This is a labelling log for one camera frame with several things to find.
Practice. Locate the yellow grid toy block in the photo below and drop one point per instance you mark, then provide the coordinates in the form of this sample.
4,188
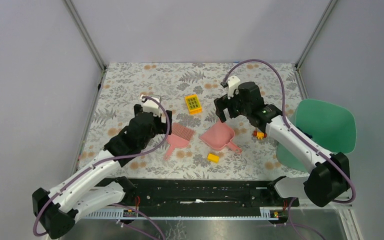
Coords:
193,104

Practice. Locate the pink dustpan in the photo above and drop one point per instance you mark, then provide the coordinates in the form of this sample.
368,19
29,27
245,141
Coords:
220,136

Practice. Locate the pink hand brush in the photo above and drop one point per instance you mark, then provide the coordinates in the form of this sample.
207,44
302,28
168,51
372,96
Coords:
179,138

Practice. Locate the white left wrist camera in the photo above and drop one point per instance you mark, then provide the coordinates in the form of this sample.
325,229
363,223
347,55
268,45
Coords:
150,104

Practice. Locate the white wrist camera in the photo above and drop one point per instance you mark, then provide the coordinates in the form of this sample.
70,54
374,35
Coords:
231,83
150,104

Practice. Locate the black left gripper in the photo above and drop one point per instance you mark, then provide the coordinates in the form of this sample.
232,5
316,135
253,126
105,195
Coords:
163,127

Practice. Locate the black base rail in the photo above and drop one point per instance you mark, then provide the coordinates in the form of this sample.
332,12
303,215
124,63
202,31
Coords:
204,198

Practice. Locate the green trash bin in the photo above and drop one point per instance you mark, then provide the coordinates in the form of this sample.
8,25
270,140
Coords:
330,126

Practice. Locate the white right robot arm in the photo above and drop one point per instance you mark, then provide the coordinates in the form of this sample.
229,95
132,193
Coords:
329,173

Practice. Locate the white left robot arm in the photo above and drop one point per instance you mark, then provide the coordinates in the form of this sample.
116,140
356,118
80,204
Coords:
58,209

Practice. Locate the floral table mat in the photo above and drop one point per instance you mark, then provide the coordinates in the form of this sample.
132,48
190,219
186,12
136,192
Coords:
120,91

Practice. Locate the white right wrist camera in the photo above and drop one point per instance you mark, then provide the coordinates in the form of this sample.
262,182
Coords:
231,83

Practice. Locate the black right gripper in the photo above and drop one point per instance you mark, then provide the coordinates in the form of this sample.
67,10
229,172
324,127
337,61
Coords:
223,103

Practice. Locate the small yellow block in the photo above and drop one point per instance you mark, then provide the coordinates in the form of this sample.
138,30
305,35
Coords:
213,158

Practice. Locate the toy brick car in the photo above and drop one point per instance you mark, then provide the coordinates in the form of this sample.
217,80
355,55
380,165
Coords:
259,135

